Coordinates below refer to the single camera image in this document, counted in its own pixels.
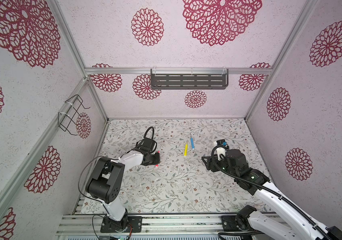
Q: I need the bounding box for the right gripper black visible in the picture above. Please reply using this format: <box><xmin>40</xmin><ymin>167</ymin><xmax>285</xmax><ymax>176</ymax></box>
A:
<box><xmin>201</xmin><ymin>153</ymin><xmax>238</xmax><ymax>181</ymax></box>

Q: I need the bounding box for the blue pen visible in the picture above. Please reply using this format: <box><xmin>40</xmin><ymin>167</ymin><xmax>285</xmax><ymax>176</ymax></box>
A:
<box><xmin>190</xmin><ymin>136</ymin><xmax>195</xmax><ymax>150</ymax></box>

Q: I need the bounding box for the yellow highlighter pen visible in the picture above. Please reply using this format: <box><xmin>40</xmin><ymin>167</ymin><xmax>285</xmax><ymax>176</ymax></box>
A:
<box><xmin>184</xmin><ymin>143</ymin><xmax>189</xmax><ymax>157</ymax></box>

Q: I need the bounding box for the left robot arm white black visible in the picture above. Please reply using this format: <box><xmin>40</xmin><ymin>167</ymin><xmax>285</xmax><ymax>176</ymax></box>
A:
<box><xmin>81</xmin><ymin>127</ymin><xmax>160</xmax><ymax>239</ymax></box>

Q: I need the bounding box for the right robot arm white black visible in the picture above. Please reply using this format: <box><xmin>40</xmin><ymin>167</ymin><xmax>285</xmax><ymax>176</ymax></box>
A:
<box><xmin>202</xmin><ymin>140</ymin><xmax>342</xmax><ymax>240</ymax></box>

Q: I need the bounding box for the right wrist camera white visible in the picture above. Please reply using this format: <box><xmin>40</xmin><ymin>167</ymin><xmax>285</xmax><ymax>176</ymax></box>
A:
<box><xmin>215</xmin><ymin>139</ymin><xmax>230</xmax><ymax>161</ymax></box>

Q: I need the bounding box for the dark grey slotted wall shelf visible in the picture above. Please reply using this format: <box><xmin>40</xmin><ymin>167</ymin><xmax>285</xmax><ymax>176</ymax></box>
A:
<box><xmin>150</xmin><ymin>69</ymin><xmax>229</xmax><ymax>90</ymax></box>

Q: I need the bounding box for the black wire wall rack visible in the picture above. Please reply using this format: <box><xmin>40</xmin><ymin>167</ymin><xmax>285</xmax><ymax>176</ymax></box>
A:
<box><xmin>57</xmin><ymin>95</ymin><xmax>92</xmax><ymax>139</ymax></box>

